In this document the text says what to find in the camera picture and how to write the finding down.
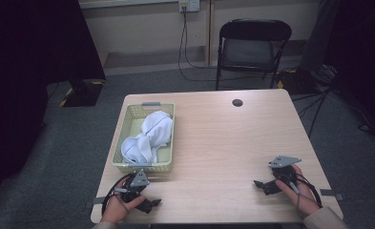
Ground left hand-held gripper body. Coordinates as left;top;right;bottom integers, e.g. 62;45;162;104
121;169;151;208

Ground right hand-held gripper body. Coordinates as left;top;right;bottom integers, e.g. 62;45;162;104
268;155;302;192

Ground white shirt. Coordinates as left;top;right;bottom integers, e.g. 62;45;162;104
120;110;174;165

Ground pale green plastic basket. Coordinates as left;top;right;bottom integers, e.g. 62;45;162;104
111;101;177;175

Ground person's left hand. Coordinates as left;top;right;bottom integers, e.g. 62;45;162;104
100;176;147;224

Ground person's right hand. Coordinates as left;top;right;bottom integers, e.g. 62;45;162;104
275;163;322;219

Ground black stand legs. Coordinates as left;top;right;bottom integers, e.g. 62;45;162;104
290;83;339;139

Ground black box with yellow marks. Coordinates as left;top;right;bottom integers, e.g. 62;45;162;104
58;78;107;108
275;68;321;95

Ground grey hanging cloth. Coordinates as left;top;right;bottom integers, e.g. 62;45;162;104
299;0;337;73

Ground black folding chair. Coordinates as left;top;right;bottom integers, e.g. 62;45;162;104
215;18;293;92

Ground black curtain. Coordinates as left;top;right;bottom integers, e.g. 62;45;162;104
0;0;107;213
323;0;375;136

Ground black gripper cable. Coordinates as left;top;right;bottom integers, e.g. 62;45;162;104
100;172;135;218
288;173;323;218

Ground black power cable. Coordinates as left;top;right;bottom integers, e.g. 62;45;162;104
183;7;219;70
177;7;274;83

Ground white wall socket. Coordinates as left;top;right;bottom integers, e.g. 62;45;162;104
177;0;201;13

